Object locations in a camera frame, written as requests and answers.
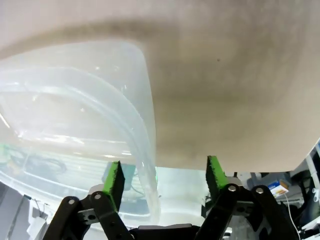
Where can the blue and orange box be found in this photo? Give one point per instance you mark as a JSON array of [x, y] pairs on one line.
[[278, 188]]

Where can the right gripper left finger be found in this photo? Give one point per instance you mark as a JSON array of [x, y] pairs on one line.
[[110, 200]]

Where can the clear plastic bin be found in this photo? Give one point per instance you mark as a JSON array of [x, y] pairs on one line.
[[75, 100]]

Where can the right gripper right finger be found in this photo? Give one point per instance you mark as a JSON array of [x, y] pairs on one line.
[[216, 190]]

